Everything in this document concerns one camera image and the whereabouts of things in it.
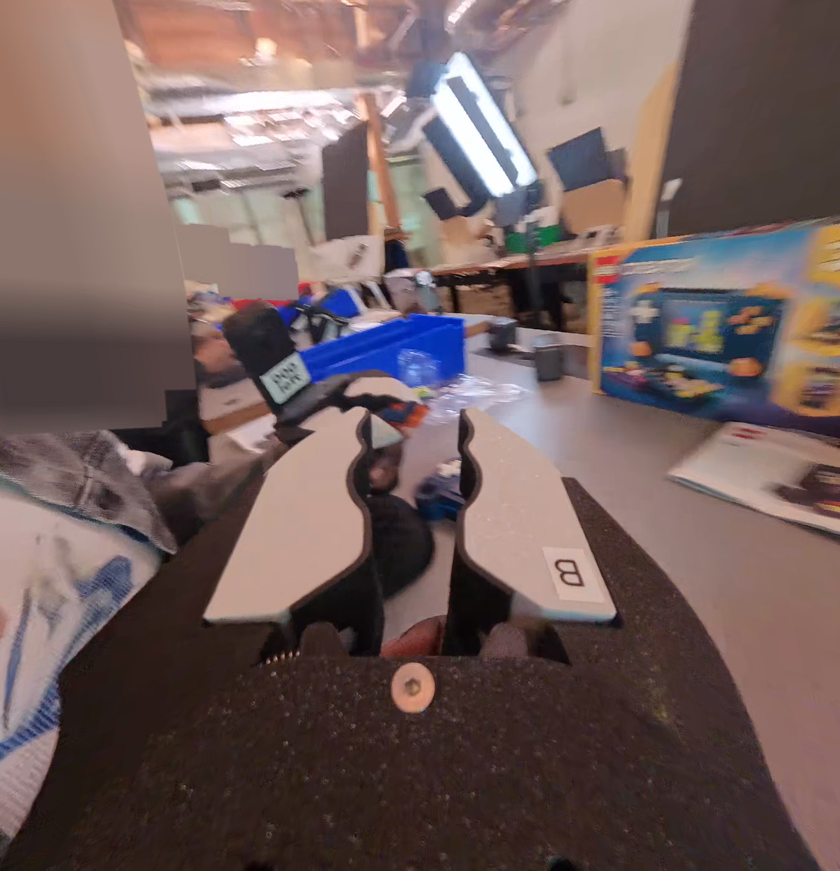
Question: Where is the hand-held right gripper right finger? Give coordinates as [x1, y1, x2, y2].
[454, 407, 619, 623]

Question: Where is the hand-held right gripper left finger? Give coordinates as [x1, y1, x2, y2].
[203, 407, 376, 623]

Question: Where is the dark blue brick console model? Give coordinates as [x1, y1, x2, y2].
[416, 459, 470, 521]

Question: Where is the person's left forearm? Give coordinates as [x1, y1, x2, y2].
[151, 435, 285, 545]

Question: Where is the blue plastic bin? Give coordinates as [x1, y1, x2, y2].
[300, 313, 467, 382]

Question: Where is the black quilted cushion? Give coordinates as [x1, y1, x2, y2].
[365, 491, 436, 600]

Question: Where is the empty clear plastic bag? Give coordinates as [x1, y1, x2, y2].
[427, 380, 530, 427]

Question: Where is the long wooden desk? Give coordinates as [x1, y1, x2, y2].
[430, 249, 591, 274]

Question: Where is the black light stand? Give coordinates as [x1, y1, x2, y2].
[521, 204, 545, 331]

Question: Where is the person's grey jacket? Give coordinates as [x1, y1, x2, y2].
[0, 432, 179, 553]

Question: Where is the white instruction booklet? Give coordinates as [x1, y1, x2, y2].
[668, 422, 840, 542]

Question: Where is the person's printed white shirt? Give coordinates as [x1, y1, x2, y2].
[0, 490, 163, 845]

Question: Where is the studio light panel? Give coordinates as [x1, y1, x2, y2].
[406, 51, 540, 212]

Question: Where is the colourful toy brick set box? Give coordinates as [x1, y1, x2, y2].
[589, 218, 840, 440]

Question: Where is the black partition panel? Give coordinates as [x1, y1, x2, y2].
[665, 0, 840, 225]

